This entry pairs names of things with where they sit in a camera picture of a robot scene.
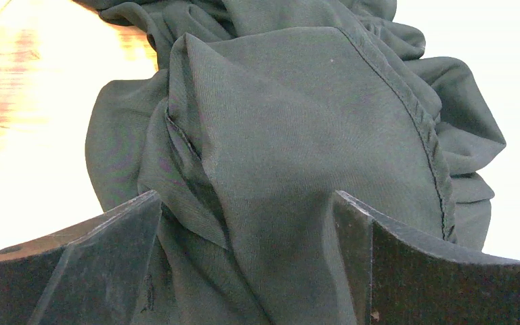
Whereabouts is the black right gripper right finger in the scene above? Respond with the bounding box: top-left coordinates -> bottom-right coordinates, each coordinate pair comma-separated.
332,191 -> 520,324

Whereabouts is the dark green cloth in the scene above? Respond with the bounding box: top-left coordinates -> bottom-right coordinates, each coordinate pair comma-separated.
85,1 -> 505,324

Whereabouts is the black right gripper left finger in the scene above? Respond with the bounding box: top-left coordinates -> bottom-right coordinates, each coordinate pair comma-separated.
0,191 -> 161,324

